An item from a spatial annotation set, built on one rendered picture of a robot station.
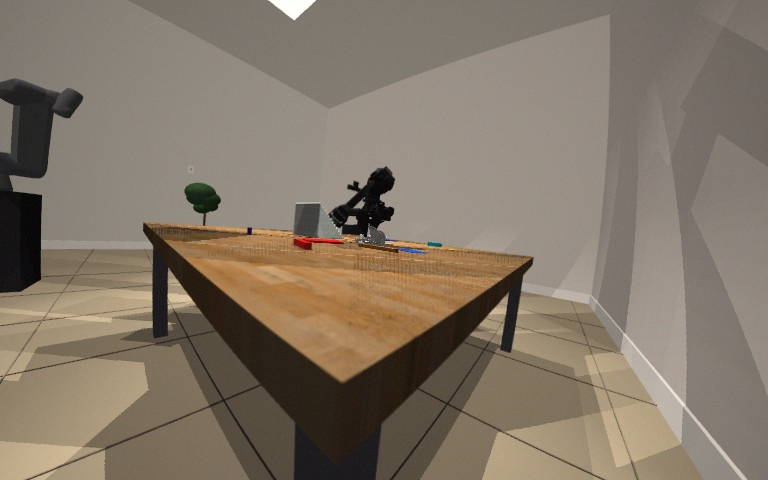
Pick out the red rectangular block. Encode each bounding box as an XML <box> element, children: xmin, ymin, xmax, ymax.
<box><xmin>294</xmin><ymin>238</ymin><xmax>312</xmax><ymax>249</ymax></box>

